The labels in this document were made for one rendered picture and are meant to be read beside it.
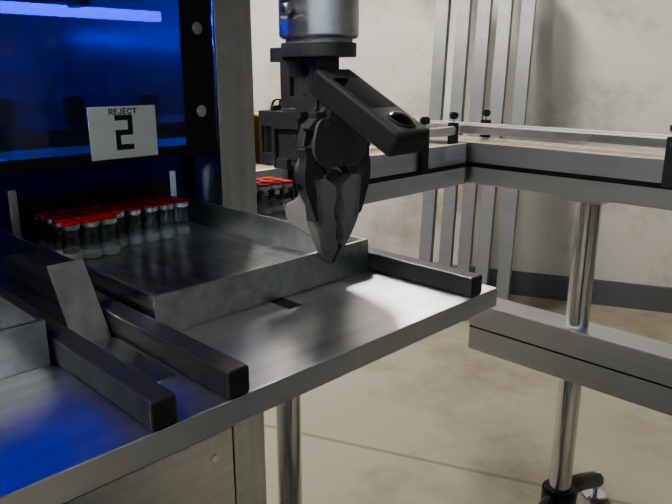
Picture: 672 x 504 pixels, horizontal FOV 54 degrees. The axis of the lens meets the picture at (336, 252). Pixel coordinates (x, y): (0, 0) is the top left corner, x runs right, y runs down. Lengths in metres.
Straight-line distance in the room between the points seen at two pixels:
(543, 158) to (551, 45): 1.87
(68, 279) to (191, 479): 0.51
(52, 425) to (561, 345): 1.24
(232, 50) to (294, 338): 0.47
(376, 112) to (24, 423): 0.36
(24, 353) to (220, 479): 0.58
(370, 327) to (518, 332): 1.04
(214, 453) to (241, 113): 0.49
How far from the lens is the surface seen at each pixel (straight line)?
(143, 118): 0.83
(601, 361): 1.51
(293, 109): 0.65
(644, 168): 1.36
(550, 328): 1.53
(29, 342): 0.53
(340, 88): 0.60
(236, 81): 0.91
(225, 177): 0.90
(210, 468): 1.03
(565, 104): 3.27
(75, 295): 0.57
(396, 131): 0.56
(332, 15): 0.62
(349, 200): 0.65
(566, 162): 1.42
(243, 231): 0.86
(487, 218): 2.91
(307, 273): 0.65
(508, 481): 1.97
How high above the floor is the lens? 1.09
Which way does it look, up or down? 15 degrees down
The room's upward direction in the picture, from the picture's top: straight up
